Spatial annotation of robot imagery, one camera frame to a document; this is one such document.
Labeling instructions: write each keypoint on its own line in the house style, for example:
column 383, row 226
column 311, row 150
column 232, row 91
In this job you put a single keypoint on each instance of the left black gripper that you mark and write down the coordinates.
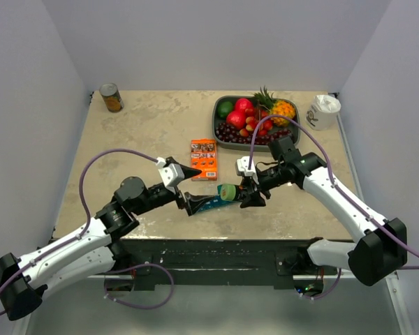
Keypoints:
column 192, row 202

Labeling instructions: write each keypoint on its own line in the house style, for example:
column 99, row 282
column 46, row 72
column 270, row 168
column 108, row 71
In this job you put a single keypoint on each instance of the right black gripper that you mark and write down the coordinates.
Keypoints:
column 253, row 198

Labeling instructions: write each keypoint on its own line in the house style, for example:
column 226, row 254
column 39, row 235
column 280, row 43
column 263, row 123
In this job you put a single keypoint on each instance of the green black pill bottle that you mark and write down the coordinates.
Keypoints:
column 232, row 193

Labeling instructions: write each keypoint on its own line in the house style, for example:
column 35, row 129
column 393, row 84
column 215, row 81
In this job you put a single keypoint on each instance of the teal weekly pill organizer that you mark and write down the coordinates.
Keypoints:
column 214, row 203

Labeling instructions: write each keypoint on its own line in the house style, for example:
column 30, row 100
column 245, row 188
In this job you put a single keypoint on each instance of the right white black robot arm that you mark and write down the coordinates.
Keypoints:
column 374, row 251

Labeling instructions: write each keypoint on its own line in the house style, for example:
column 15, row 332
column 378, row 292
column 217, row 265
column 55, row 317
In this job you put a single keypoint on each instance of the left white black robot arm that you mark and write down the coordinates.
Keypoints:
column 23, row 280

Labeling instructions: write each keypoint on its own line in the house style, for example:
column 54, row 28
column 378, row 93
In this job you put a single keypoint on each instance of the orange cardboard box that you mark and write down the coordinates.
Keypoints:
column 204, row 158

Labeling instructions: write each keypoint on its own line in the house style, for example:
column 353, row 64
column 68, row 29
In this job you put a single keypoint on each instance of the purple grape bunch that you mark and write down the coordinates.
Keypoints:
column 229, row 134

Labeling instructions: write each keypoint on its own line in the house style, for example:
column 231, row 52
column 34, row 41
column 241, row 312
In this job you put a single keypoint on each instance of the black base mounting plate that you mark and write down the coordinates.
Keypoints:
column 280, row 264

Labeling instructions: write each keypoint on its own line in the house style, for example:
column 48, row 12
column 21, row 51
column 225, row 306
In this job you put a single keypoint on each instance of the lower red apple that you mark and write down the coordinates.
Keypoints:
column 237, row 119

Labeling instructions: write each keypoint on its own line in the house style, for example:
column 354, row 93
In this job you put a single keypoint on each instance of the red apple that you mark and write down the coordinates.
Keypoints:
column 243, row 104
column 237, row 119

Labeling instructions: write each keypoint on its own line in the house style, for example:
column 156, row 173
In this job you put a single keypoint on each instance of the green lime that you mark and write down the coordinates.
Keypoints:
column 224, row 109

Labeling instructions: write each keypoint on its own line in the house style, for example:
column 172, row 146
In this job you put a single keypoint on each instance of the gray fruit tray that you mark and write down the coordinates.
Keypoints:
column 216, row 120

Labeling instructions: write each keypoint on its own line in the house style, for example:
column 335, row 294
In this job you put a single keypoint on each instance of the toy pineapple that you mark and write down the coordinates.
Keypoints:
column 282, row 110

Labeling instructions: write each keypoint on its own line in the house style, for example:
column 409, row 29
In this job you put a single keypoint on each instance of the upper red apple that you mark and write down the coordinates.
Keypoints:
column 243, row 104

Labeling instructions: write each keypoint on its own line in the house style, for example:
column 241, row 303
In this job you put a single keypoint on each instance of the white paper towel roll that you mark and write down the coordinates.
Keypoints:
column 322, row 112

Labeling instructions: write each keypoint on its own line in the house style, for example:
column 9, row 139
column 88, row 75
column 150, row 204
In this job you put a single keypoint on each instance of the tin can with fruit label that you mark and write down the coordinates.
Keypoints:
column 111, row 97

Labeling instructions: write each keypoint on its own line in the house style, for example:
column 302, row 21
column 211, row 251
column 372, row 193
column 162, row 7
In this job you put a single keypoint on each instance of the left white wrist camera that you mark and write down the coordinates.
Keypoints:
column 170, row 171

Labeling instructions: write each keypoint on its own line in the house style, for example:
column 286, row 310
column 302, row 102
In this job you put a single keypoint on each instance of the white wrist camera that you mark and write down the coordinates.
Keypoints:
column 246, row 170
column 170, row 171

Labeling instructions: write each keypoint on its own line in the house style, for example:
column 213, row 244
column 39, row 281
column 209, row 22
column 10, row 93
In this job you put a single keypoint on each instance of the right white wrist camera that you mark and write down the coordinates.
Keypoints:
column 246, row 170

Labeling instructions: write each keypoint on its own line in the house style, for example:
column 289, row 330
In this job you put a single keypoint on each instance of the aluminium frame rail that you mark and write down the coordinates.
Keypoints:
column 391, row 281

